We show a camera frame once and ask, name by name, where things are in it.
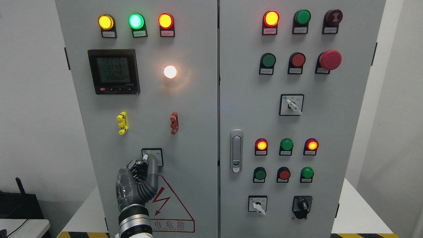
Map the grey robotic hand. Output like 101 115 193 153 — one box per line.
116 154 159 212

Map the white rotary selector switch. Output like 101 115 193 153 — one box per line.
248 195 268 216
141 148 164 167
279 94 305 116

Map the yellow indicator light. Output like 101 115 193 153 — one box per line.
98 15 117 38

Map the red electric danger warning sticker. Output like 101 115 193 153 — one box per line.
146 175 195 233

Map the yellow terminal connector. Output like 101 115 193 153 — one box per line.
116 111 128 135

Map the red terminal connector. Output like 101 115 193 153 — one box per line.
170 111 179 135

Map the left grey cabinet door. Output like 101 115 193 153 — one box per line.
56 0 218 238

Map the grey cabinet door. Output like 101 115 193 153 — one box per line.
219 0 385 238
56 0 218 238

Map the black digital power meter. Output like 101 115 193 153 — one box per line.
88 49 140 95

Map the small clear lamp bulb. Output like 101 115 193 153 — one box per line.
164 66 178 79

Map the black device with antenna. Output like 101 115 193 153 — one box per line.
0 177 44 219

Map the green push button lower left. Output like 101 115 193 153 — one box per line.
253 166 266 183

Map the green push button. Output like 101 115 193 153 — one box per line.
253 166 266 183
259 53 276 75

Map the white table edge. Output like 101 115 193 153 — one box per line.
0 219 50 238

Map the red lit indicator lower left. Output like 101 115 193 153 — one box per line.
255 138 268 156

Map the red lit indicator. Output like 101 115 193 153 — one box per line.
255 138 268 156
262 10 280 36
303 138 319 156

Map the red push button lower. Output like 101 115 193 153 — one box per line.
276 166 291 183

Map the red push button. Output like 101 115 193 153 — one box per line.
287 52 306 74
276 166 291 183

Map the green indicator lower middle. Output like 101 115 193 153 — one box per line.
279 138 293 156

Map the green indicator light top left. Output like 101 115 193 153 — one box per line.
128 13 148 38

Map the red indicator light top left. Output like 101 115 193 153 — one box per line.
158 13 175 37

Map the green indicator bottom right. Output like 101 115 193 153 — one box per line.
300 166 314 183

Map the red lit indicator lower right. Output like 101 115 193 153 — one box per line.
303 138 319 156

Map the green push button upper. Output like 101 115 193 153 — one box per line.
259 53 276 75

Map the right grey cabinet door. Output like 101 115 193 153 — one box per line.
219 0 385 238

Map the red push button upper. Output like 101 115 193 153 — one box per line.
287 52 306 74

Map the red lit indicator top right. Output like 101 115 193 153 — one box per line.
262 10 280 36

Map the white platform base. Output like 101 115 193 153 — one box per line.
58 179 393 238

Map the red emergency stop mushroom button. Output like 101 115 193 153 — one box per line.
315 49 342 74

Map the green indicator top right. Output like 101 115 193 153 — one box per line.
292 9 311 34

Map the dark red buzzer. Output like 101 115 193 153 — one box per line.
322 9 343 34

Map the silver door latch handle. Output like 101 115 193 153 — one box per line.
230 129 243 173

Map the white rotary selector switch bottom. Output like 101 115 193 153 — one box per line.
248 195 268 216

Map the black rotary knob switch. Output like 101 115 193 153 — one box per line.
292 195 313 219

